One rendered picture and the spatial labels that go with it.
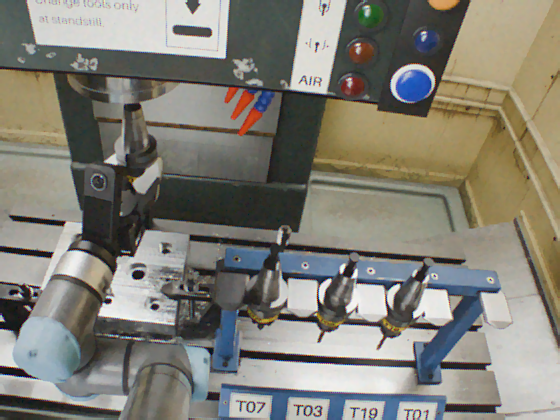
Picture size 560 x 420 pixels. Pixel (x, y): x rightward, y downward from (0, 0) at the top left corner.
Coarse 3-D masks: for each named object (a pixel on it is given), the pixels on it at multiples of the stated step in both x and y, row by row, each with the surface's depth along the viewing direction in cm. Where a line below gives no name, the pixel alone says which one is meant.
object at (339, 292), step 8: (344, 264) 72; (336, 280) 72; (344, 280) 71; (352, 280) 71; (328, 288) 75; (336, 288) 73; (344, 288) 72; (352, 288) 72; (328, 296) 75; (336, 296) 73; (344, 296) 73; (352, 296) 74; (336, 304) 74; (344, 304) 74
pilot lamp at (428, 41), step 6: (426, 30) 36; (420, 36) 36; (426, 36) 36; (432, 36) 36; (438, 36) 36; (420, 42) 36; (426, 42) 36; (432, 42) 36; (438, 42) 36; (420, 48) 36; (426, 48) 36; (432, 48) 36
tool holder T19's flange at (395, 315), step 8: (392, 288) 78; (392, 296) 77; (392, 304) 76; (424, 304) 77; (392, 312) 76; (400, 312) 75; (416, 312) 75; (392, 320) 77; (400, 320) 76; (408, 320) 77; (416, 320) 77
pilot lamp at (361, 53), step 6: (360, 42) 37; (354, 48) 37; (360, 48) 37; (366, 48) 37; (372, 48) 37; (354, 54) 37; (360, 54) 37; (366, 54) 37; (372, 54) 37; (354, 60) 38; (360, 60) 37; (366, 60) 37
